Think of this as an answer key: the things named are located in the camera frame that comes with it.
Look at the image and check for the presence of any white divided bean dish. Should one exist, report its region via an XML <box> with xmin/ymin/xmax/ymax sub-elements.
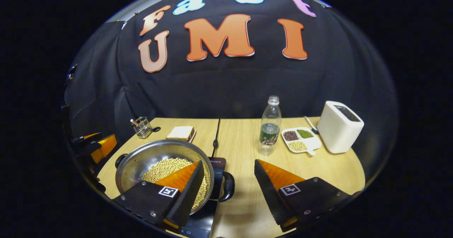
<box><xmin>281</xmin><ymin>127</ymin><xmax>322</xmax><ymax>156</ymax></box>

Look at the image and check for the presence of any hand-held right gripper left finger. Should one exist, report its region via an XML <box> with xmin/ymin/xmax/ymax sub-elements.
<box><xmin>113</xmin><ymin>160</ymin><xmax>205</xmax><ymax>230</ymax></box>

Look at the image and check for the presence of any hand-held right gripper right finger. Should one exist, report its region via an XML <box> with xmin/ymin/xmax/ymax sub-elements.
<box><xmin>254</xmin><ymin>159</ymin><xmax>354</xmax><ymax>232</ymax></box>

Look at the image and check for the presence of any black power cable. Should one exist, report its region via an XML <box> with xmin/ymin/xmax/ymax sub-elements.
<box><xmin>212</xmin><ymin>119</ymin><xmax>220</xmax><ymax>158</ymax></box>

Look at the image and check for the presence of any white toaster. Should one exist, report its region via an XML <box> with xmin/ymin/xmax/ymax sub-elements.
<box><xmin>317</xmin><ymin>101</ymin><xmax>365</xmax><ymax>154</ymax></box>

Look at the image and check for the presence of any white toaster cable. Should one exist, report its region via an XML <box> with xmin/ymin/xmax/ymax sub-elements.
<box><xmin>304</xmin><ymin>116</ymin><xmax>319</xmax><ymax>134</ymax></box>

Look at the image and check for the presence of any stainless steel pot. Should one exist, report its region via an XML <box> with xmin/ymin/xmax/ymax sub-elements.
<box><xmin>115</xmin><ymin>139</ymin><xmax>236</xmax><ymax>215</ymax></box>

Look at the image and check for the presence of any pile of soybeans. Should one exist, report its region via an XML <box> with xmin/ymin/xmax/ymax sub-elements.
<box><xmin>142</xmin><ymin>158</ymin><xmax>211</xmax><ymax>210</ymax></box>

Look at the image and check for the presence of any metal wire holder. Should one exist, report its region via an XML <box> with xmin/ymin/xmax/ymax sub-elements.
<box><xmin>130</xmin><ymin>116</ymin><xmax>153</xmax><ymax>139</ymax></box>

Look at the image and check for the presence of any black backdrop cloth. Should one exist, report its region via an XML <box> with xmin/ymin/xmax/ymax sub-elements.
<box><xmin>64</xmin><ymin>0</ymin><xmax>398</xmax><ymax>182</ymax></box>

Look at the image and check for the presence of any sandwich with lettuce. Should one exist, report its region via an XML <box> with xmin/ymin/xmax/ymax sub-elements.
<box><xmin>166</xmin><ymin>126</ymin><xmax>194</xmax><ymax>141</ymax></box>

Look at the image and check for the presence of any black induction cooktop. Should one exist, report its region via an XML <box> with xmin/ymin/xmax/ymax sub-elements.
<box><xmin>173</xmin><ymin>157</ymin><xmax>227</xmax><ymax>238</ymax></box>

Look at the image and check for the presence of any clear plastic water bottle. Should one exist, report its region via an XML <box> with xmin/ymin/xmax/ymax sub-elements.
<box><xmin>259</xmin><ymin>95</ymin><xmax>282</xmax><ymax>156</ymax></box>

